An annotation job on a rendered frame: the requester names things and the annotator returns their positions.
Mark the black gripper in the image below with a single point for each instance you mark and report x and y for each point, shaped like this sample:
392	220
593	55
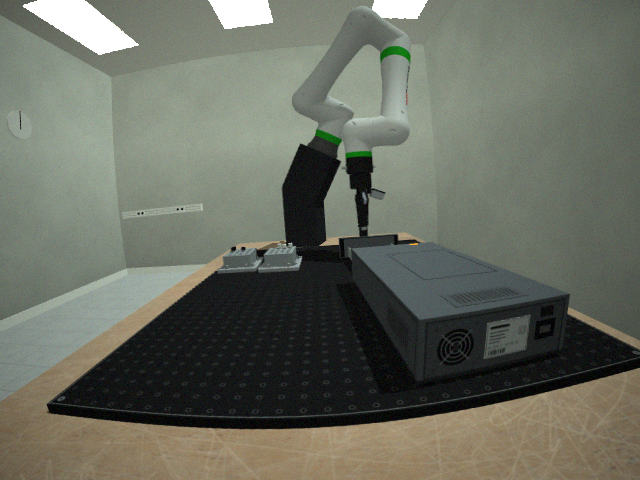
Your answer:
361	181

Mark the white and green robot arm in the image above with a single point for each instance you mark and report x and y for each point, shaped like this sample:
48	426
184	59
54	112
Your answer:
363	26

